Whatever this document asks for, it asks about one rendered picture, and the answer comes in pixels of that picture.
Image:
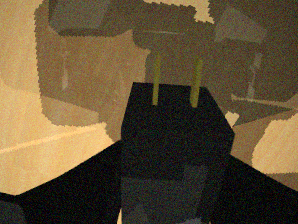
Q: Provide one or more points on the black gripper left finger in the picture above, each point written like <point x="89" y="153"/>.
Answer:
<point x="88" y="194"/>

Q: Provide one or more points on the black two-prong charger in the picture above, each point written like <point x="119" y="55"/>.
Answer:
<point x="175" y="144"/>

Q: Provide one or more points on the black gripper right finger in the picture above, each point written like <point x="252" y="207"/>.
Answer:
<point x="247" y="196"/>

